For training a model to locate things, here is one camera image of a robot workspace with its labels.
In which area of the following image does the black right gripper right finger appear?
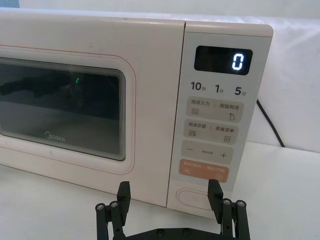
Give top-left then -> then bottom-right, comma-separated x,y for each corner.
207,178 -> 248,240

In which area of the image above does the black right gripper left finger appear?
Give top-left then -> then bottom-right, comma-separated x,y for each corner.
94,181 -> 132,240

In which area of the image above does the white table cloth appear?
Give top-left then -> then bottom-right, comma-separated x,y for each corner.
0,143 -> 320,240

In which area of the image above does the black power cable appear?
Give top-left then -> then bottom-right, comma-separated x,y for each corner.
254,98 -> 286,148

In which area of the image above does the oven control panel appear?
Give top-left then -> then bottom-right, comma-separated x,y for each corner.
167,20 -> 275,211

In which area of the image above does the cream microwave oven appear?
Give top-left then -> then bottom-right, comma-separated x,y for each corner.
0,11 -> 275,211

